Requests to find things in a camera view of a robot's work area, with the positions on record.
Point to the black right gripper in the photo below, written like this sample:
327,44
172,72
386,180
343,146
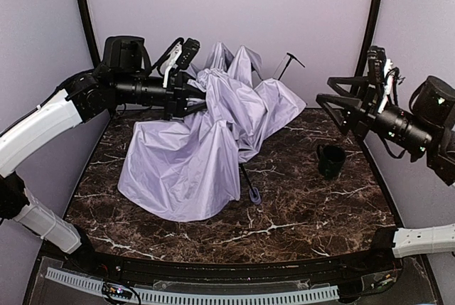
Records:
363,108

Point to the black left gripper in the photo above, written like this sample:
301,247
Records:
178,95

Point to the lavender folding umbrella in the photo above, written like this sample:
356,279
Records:
188,170

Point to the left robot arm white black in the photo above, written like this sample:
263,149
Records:
125,76

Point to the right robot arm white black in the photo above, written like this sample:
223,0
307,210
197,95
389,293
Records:
426,130

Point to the dark green mug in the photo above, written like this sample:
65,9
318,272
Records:
331,159

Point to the right black corner post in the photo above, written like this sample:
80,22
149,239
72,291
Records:
368,36

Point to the black corner post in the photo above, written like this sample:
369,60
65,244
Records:
88,30
368,36

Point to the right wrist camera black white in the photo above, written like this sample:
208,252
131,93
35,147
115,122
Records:
384,77

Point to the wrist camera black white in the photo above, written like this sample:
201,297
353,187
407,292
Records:
180,56
384,77

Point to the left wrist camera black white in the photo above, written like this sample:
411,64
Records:
180,56

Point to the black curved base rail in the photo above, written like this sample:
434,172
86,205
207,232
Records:
338,269

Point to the left black corner post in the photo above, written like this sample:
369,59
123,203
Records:
88,30

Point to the small circuit board with wires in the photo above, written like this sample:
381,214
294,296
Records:
119,294

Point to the white slotted cable duct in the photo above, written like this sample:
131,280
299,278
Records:
187,293

